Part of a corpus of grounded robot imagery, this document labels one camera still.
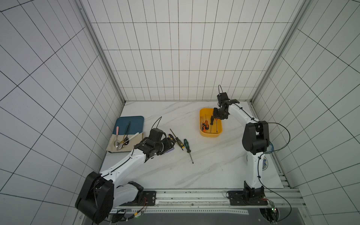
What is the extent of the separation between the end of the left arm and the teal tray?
0.32 meters

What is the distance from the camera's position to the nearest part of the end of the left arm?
0.60 metres

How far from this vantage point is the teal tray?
39.9 inches
